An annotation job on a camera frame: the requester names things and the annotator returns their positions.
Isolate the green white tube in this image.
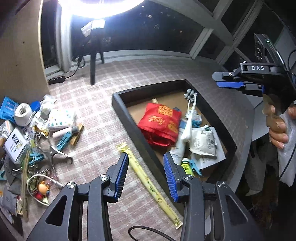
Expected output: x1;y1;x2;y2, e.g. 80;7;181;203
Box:
181;158;194;176

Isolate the white bottle blue cap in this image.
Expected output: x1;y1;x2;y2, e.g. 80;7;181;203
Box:
169;119;187;165

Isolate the grey ball massager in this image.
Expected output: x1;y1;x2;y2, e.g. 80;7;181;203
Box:
181;89;198;142

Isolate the white torn mailer pouch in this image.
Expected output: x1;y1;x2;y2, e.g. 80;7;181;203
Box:
189;125;217;157

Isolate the red fabric bag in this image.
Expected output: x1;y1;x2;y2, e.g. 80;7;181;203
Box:
137;103;182;147

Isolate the light blue clothespin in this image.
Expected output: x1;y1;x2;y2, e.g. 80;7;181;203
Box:
189;159;202;176

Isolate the snack packet white yellow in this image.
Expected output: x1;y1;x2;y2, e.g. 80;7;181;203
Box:
192;110;202;128

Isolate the person right hand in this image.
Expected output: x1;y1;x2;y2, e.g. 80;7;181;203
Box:
262;94;289;150

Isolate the yellow long wrapper stick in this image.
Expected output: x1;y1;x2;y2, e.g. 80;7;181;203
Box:
116;143;183;229

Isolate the black storage tray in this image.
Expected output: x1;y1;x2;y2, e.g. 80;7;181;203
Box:
112;80;237;195

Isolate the wooden clothespin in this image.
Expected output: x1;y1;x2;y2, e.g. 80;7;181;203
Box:
70;123;84;146

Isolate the large teal clothespin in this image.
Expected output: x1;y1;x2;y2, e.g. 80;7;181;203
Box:
56;132;72;151

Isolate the pink tube black cap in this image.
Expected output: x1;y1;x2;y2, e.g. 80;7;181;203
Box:
52;126;79;140

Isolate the orange red toy figure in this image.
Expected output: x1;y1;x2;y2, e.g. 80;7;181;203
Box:
35;181;50;201

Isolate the dotted tissue pack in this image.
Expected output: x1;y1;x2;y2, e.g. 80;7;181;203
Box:
46;109;76;131

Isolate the crumpled white tissue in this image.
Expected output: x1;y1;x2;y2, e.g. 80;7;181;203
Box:
40;94;57;115

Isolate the black power strip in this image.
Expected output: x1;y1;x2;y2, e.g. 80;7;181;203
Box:
48;76;65;85

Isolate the white round tape dispenser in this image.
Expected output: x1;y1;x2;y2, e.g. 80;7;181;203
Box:
14;103;33;126

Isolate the blue foil pouch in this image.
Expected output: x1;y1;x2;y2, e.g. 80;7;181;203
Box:
0;96;19;123

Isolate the white usb cable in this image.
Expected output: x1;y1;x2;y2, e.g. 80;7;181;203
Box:
26;174;64;207

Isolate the ring light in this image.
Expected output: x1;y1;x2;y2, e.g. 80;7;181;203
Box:
58;0;143;19

